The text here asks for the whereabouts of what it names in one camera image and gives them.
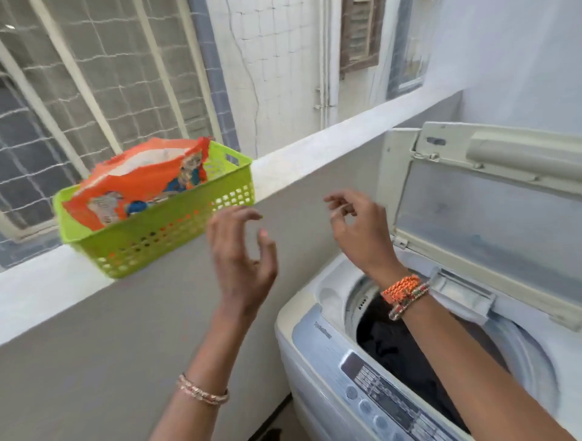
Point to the cream and blue washing machine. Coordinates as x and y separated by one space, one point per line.
313 363

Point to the washing machine lid with window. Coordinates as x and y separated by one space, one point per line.
500 218

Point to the person's left hand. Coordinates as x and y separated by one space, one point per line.
241 268

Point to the dark grey garment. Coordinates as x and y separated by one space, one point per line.
395 354

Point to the thin beaded bangle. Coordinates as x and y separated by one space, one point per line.
409 302
200 393

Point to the white detergent drawer tray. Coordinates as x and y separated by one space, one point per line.
468 295

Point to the orange detergent packet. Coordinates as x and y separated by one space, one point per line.
136 177

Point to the person's right forearm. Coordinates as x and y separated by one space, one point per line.
468 377

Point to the white drain pipes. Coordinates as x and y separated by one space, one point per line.
326 68

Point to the person's right hand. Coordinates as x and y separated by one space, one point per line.
368 236

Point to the blue tiled narrow window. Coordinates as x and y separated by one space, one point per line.
404 54

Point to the green plastic basket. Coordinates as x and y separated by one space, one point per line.
159 231

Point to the person's left forearm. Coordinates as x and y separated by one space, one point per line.
204 363

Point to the large cream framed window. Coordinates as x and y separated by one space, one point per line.
59 59

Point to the window with metal grille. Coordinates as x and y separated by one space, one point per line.
361 36

